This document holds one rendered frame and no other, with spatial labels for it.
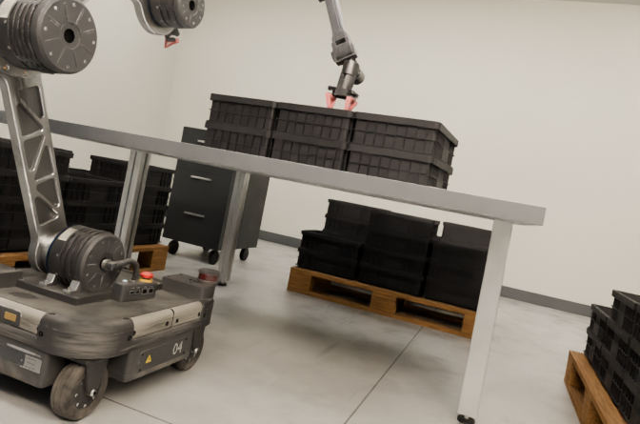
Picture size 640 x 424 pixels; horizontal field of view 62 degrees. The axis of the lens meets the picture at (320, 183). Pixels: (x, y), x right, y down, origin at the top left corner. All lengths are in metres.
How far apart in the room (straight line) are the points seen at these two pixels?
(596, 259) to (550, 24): 2.17
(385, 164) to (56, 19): 1.04
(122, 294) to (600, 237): 4.39
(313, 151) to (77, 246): 0.82
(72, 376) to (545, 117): 4.62
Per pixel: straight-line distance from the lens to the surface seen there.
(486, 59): 5.46
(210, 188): 3.70
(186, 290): 1.74
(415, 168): 1.75
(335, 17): 2.10
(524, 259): 5.24
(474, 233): 3.55
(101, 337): 1.38
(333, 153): 1.85
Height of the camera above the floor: 0.65
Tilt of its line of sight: 1 degrees up
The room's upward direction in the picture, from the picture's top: 11 degrees clockwise
